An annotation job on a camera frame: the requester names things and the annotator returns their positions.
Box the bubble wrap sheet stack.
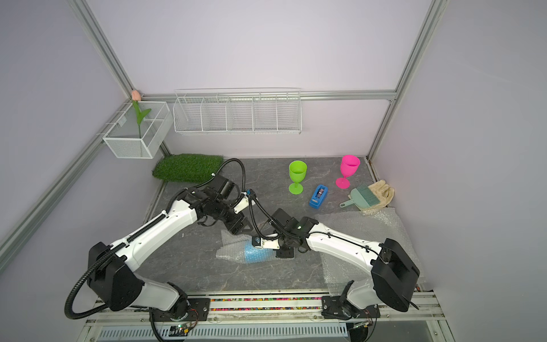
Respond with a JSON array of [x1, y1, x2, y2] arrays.
[[318, 207, 430, 295]]

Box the blue plastic wine glass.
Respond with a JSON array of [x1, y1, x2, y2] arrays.
[[244, 245, 276, 264]]

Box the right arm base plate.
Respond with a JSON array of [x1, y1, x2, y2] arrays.
[[321, 296, 380, 321]]

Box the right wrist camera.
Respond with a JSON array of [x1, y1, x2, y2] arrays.
[[252, 237, 280, 250]]

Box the green dustpan brush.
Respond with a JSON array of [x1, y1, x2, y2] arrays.
[[339, 185, 380, 209]]

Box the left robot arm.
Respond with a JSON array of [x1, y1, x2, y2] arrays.
[[64, 172, 249, 321]]

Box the white mesh basket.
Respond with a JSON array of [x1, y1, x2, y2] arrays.
[[103, 101, 174, 160]]

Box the green artificial grass mat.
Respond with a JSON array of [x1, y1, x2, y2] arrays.
[[152, 154, 224, 184]]

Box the green plastic wine glass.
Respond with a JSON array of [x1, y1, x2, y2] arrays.
[[289, 160, 308, 195]]

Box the white wire shelf rack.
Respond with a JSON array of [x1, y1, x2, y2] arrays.
[[172, 88, 303, 135]]

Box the artificial pink tulip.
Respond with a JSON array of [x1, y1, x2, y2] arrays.
[[131, 90, 151, 138]]

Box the pink plastic wine glass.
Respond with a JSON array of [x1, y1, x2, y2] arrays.
[[336, 155, 360, 189]]

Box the blue tape dispenser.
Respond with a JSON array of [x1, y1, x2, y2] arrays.
[[309, 185, 328, 209]]

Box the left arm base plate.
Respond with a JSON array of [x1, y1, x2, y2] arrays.
[[151, 297, 211, 322]]

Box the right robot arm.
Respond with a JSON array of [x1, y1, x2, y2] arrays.
[[245, 190, 420, 312]]

